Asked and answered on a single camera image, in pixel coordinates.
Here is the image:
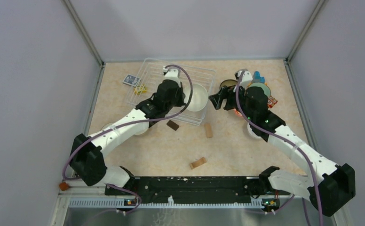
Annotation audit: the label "white bowl front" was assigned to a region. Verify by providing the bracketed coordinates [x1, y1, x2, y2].
[247, 123, 262, 140]

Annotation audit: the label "tan wooden arch block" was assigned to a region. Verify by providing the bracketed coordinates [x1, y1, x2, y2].
[189, 157, 207, 170]

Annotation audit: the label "orange block on frame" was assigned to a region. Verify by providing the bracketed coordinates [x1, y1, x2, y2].
[59, 182, 70, 191]

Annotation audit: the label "plain white bowl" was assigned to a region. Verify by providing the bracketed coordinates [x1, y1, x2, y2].
[187, 84, 208, 112]

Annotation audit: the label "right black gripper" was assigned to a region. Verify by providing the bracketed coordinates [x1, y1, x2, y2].
[209, 82, 254, 121]

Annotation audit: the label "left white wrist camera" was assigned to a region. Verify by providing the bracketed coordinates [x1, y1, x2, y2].
[162, 67, 181, 87]

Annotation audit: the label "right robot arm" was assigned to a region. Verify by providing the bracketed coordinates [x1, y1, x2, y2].
[208, 85, 356, 217]

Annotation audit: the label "yellow toy piece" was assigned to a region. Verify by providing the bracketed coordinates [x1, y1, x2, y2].
[134, 85, 147, 95]

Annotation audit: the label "blue bowl white dots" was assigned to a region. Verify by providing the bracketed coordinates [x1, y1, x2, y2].
[101, 122, 115, 131]

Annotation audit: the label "white bowl orange pattern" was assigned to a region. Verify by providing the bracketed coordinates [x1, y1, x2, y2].
[234, 95, 278, 117]

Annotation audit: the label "light wooden block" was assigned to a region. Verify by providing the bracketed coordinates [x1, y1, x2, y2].
[204, 123, 214, 138]

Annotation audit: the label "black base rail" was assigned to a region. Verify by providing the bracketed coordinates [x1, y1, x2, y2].
[104, 176, 280, 206]

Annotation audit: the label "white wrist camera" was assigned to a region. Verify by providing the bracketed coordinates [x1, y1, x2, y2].
[234, 69, 253, 89]
[162, 67, 181, 87]

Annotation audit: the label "dark blue bowl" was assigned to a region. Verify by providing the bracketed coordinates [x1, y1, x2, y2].
[219, 79, 238, 89]

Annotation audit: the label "dark brown wooden block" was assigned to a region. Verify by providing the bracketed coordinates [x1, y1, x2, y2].
[167, 120, 180, 131]

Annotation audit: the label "celadon green bowl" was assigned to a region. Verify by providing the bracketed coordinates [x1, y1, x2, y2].
[248, 82, 271, 97]

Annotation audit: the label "white wire dish rack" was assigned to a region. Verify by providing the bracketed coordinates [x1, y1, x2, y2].
[125, 58, 216, 126]

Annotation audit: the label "beige ceramic mug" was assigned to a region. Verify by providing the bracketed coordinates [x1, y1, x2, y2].
[135, 128, 148, 136]

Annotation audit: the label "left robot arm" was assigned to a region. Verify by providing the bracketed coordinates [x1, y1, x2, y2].
[68, 79, 185, 195]

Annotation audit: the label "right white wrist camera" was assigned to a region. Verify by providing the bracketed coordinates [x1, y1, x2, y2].
[234, 69, 253, 89]

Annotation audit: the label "colourful toy brick car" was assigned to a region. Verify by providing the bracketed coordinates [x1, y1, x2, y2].
[252, 71, 266, 84]

